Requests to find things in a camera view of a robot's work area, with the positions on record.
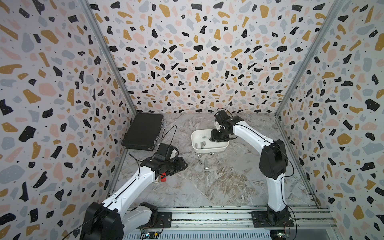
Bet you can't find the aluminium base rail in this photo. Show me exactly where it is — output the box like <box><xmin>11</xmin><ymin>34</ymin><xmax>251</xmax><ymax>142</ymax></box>
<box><xmin>125</xmin><ymin>205</ymin><xmax>343</xmax><ymax>240</ymax></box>

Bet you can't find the black tool case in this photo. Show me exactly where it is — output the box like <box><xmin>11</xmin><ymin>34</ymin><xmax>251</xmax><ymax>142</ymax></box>
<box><xmin>122</xmin><ymin>113</ymin><xmax>164</xmax><ymax>151</ymax></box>

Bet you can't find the red rectangular block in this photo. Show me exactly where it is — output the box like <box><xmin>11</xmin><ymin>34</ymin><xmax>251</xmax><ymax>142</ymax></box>
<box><xmin>160</xmin><ymin>174</ymin><xmax>167</xmax><ymax>183</ymax></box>

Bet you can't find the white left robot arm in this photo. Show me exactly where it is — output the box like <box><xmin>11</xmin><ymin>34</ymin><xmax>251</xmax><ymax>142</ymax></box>
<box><xmin>80</xmin><ymin>144</ymin><xmax>188</xmax><ymax>240</ymax></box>

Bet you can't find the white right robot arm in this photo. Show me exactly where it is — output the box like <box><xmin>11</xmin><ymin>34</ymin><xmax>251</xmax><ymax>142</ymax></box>
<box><xmin>210</xmin><ymin>109</ymin><xmax>290</xmax><ymax>226</ymax></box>

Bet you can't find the white plastic storage box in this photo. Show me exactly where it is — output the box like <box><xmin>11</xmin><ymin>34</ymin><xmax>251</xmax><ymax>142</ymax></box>
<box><xmin>191</xmin><ymin>129</ymin><xmax>229</xmax><ymax>154</ymax></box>

